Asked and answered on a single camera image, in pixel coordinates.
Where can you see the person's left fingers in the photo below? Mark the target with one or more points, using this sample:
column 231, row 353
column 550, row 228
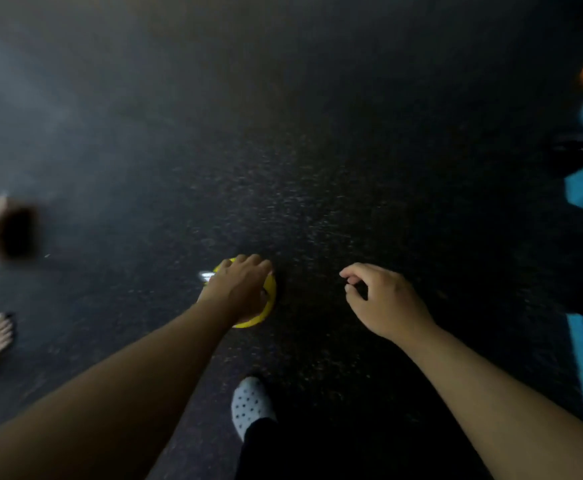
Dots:
column 245, row 267

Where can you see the person's right forearm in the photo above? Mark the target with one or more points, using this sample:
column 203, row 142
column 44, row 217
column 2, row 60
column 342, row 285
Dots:
column 501, row 414

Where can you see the person's left hand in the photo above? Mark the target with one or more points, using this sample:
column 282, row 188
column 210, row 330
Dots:
column 234, row 292

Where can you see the person's black trouser leg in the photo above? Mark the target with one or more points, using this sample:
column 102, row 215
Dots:
column 276, row 452

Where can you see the person's right thumb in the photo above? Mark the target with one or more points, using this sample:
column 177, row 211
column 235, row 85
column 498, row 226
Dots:
column 355, row 300

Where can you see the white perforated clog shoe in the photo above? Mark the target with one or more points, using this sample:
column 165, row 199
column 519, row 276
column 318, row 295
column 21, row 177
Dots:
column 249, row 404

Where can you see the person's right hand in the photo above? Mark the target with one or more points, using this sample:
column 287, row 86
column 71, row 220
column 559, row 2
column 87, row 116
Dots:
column 391, row 304

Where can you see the person's left forearm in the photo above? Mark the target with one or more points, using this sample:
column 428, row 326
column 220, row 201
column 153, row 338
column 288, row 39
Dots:
column 121, row 394

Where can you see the yellow round disc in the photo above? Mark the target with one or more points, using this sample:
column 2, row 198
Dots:
column 271, row 297

